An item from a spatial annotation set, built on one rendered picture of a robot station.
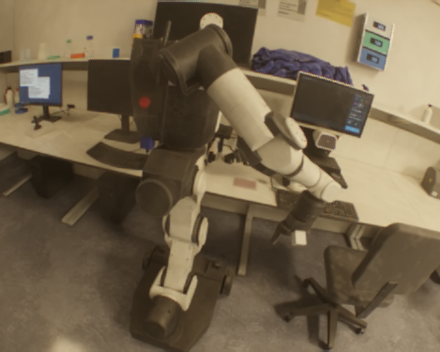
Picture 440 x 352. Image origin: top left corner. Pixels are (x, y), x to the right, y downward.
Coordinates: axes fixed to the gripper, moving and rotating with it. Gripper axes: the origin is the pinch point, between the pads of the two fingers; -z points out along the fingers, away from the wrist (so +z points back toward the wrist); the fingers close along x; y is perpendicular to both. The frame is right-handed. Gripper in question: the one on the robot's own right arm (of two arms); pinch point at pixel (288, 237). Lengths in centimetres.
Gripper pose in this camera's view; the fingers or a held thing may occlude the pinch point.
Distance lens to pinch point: 87.1
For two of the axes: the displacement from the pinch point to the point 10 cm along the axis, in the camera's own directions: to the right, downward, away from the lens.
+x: 9.4, 2.0, 2.9
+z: 3.2, -8.2, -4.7
